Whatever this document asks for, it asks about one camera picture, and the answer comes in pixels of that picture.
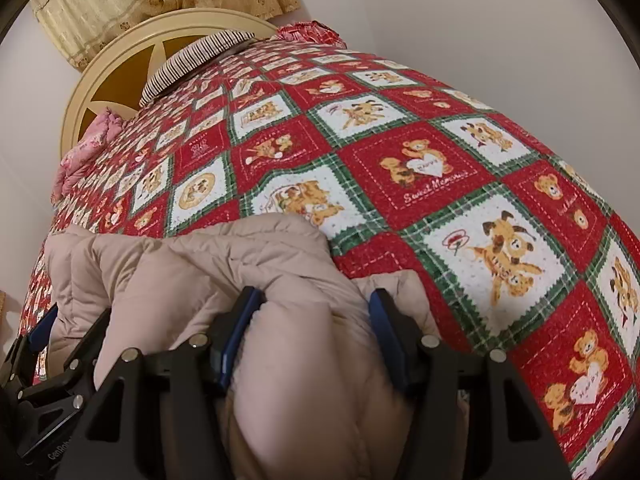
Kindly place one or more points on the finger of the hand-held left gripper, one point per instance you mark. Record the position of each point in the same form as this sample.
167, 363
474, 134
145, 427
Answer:
87, 347
42, 332

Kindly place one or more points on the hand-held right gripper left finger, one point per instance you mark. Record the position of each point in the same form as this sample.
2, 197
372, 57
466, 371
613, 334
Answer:
240, 332

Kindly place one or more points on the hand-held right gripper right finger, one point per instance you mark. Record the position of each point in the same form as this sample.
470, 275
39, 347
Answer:
390, 340

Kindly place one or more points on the beige quilted jacket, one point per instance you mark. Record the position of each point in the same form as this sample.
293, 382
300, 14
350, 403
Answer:
300, 360

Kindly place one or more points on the red teddy bear printed quilt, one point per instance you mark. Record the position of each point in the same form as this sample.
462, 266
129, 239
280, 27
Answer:
425, 170

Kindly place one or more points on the pink pillow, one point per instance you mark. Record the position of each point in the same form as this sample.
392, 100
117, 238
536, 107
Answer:
85, 155

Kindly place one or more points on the striped pillow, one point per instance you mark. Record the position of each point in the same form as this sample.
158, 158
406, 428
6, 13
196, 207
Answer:
190, 60

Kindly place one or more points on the cream round headboard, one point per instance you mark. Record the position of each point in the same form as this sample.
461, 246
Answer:
115, 65

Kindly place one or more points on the red plaid cloth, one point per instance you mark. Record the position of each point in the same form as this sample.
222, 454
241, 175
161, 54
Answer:
310, 35

